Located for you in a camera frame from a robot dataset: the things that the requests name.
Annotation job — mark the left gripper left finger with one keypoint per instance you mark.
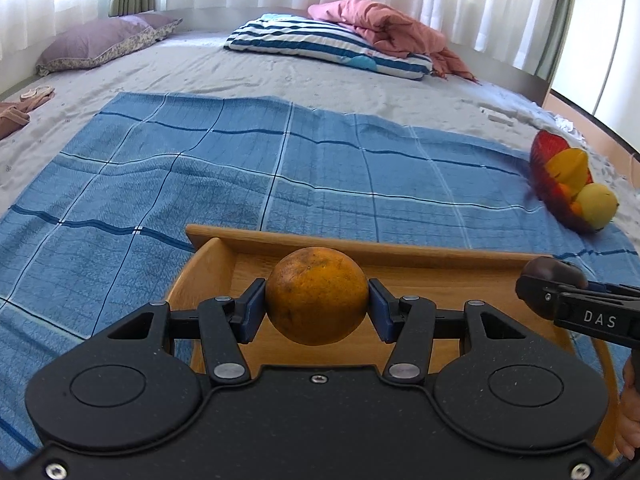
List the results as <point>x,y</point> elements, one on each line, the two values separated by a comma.
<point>139,345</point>

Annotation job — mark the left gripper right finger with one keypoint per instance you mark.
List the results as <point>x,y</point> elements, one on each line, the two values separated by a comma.
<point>412,323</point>

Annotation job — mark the large brownish orange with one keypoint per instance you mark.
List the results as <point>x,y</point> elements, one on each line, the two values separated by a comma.
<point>316,296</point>

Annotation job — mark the dark purple plum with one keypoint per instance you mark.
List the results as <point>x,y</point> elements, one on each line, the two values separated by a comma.
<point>554,270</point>

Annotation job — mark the person's right hand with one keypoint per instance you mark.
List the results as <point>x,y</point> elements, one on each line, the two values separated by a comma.
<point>627,433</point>

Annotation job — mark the wooden serving tray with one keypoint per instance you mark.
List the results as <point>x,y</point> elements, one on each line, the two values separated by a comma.
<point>228,260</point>

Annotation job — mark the yellow mango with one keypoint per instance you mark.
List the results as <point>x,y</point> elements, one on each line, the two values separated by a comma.
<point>596,204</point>

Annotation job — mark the small orange in bowl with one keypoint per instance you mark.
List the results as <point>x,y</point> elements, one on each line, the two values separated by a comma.
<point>570,199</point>

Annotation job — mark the yellow star fruit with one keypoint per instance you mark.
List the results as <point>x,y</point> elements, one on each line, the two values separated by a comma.
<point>569,167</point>

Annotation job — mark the blue checkered cloth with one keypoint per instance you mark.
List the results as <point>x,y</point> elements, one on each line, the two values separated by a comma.
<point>101,230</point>

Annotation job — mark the red glass fruit bowl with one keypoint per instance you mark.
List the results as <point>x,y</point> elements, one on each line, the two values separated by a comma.
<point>545,145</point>

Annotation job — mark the grey bed sheet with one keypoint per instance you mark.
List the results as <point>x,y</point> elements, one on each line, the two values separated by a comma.
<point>203,67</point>

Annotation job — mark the pink blanket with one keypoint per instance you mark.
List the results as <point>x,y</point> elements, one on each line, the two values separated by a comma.
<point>393,33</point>

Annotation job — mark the pink clothing pile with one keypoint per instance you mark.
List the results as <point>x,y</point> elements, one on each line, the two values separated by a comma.
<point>15,115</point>

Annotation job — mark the blue striped pillow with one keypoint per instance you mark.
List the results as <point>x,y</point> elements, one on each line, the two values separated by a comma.
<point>293,35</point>

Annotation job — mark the purple pillow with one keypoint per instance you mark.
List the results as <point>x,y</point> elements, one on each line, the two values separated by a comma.
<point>101,41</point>

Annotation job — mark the right green drape curtain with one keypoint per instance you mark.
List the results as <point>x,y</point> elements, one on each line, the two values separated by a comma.
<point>553,47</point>

